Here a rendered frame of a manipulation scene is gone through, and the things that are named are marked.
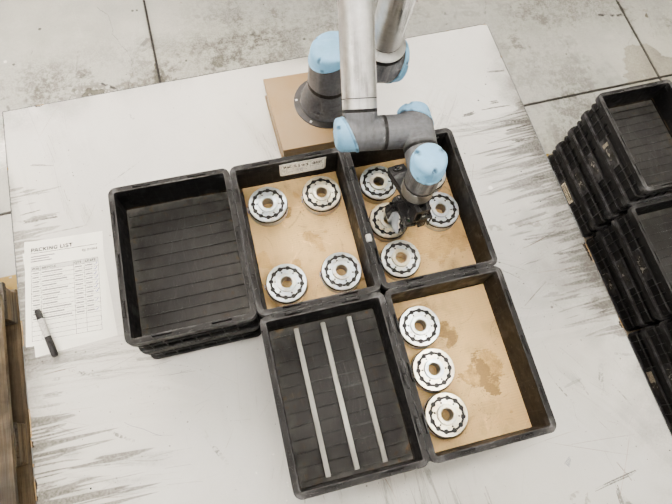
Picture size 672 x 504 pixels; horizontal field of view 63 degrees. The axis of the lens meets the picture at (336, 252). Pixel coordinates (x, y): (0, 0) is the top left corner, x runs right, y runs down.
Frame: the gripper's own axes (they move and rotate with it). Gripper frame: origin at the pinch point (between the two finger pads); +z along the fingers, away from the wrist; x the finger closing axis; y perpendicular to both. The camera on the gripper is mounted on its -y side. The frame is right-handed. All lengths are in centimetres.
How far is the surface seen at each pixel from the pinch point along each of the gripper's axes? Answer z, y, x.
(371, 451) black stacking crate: 2, 53, -26
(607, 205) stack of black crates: 48, 1, 92
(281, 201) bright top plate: -1.1, -12.9, -28.8
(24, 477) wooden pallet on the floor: 82, 26, -138
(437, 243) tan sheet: 2.0, 9.4, 7.8
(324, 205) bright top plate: -1.0, -8.6, -18.3
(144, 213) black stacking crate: 2, -21, -64
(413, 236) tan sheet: 2.0, 5.6, 2.3
